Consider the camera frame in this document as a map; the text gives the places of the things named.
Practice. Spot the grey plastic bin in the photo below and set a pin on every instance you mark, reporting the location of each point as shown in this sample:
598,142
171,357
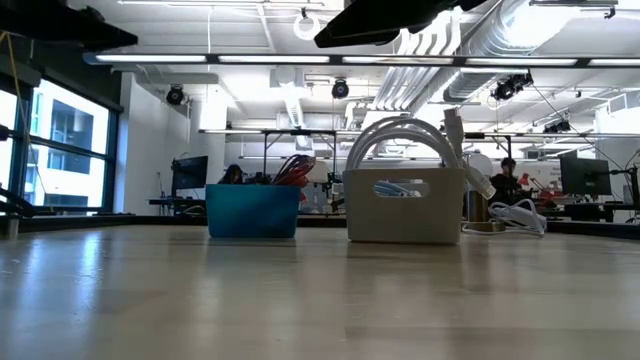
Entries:
360,215

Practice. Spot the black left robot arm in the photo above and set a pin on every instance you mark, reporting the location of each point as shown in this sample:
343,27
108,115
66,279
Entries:
60,30

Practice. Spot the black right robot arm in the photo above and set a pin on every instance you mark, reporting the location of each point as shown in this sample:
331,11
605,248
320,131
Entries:
375,20

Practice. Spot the teal plastic bin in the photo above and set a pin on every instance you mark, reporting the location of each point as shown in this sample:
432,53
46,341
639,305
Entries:
252,210

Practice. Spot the person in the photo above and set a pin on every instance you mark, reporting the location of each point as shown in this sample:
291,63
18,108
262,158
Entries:
232,175
505,182

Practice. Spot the black ceiling spotlight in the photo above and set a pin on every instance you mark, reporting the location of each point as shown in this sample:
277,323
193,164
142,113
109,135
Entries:
340,89
175,95

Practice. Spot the black computer monitor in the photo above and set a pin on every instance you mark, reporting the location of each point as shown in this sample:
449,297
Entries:
190,175
585,176

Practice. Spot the brass lamp with white bulb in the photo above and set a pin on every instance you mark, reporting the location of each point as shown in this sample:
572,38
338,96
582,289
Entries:
477,210

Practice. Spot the red desk lamp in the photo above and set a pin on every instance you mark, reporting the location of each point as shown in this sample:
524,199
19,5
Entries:
524,179

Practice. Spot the large window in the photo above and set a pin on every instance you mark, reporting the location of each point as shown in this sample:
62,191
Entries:
70,130

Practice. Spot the black background rig frame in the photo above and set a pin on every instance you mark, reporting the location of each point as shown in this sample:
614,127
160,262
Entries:
300,132

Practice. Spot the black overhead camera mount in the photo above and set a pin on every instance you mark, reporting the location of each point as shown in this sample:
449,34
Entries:
510,86

